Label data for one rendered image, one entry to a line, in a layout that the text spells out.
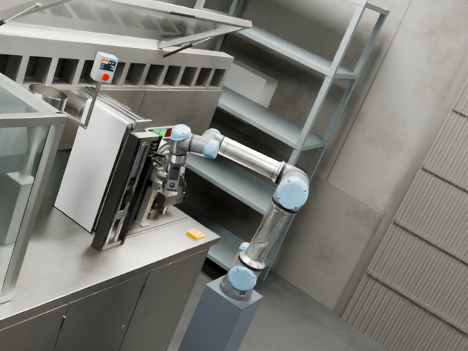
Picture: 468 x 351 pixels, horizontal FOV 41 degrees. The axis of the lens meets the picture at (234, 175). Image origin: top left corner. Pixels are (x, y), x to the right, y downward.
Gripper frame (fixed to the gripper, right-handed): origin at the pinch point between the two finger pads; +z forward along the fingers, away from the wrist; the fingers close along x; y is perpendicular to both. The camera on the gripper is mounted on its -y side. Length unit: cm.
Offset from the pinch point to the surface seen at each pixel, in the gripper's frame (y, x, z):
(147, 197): 22.1, 12.6, 21.7
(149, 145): 7.2, 12.4, -20.5
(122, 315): -23, 14, 54
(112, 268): -26.2, 19.3, 19.7
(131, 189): 0.5, 17.3, -1.0
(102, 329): -33, 21, 52
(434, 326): 90, -194, 165
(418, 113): 180, -155, 46
